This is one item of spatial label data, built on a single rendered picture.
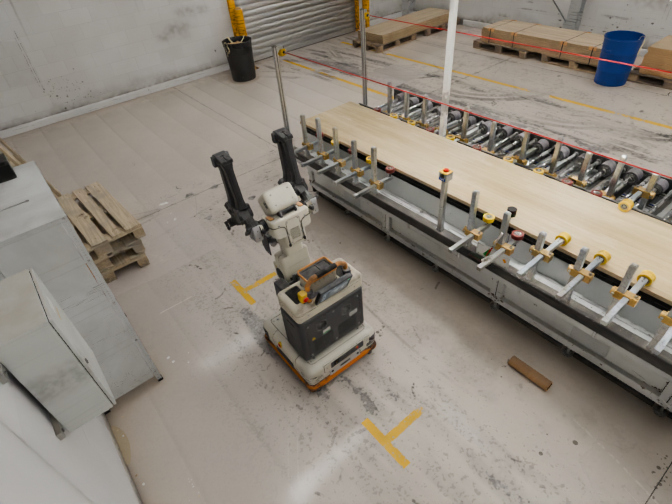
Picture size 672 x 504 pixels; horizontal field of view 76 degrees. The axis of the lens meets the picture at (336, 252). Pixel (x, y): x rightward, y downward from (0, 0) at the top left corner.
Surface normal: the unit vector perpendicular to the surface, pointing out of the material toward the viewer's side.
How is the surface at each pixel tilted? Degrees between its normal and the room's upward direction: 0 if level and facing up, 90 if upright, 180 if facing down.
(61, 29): 90
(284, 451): 0
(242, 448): 0
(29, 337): 90
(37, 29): 90
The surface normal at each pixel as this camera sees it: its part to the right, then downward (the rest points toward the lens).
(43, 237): 0.63, 0.47
